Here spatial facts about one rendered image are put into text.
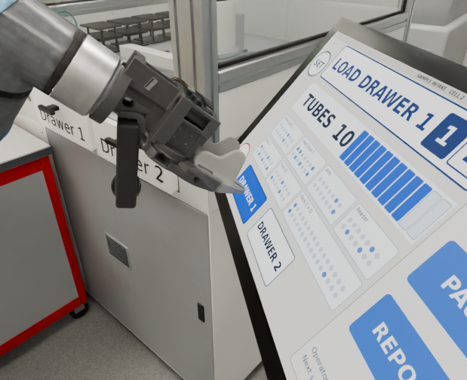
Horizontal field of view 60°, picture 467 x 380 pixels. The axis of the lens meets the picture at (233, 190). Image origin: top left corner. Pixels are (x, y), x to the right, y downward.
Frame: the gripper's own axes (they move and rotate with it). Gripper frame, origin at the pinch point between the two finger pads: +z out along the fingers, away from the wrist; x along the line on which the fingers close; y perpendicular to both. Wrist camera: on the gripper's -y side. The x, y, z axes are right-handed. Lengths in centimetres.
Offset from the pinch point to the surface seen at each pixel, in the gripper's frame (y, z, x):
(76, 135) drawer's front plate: -33, -13, 61
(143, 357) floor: -92, 47, 52
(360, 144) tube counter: 15.3, 1.9, -10.2
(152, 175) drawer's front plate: -20.1, 1.9, 35.5
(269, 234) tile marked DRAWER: 1.4, 1.9, -9.8
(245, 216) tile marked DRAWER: -0.8, 1.9, -3.7
